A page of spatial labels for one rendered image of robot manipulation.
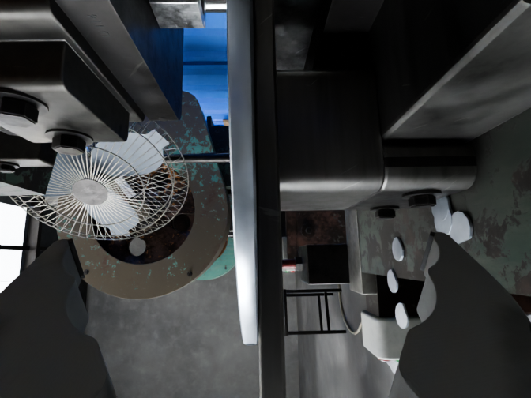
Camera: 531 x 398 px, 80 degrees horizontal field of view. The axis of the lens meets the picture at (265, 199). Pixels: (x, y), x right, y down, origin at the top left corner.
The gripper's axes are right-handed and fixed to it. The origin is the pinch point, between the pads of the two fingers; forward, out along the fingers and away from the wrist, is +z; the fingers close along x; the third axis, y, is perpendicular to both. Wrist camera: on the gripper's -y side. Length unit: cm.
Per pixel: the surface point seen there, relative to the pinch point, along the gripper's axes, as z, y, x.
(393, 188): 5.9, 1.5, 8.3
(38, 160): 19.1, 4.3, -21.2
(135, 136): 83, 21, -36
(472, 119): 5.2, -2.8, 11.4
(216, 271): 238, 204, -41
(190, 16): 18.7, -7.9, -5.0
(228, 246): 254, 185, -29
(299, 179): 5.8, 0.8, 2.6
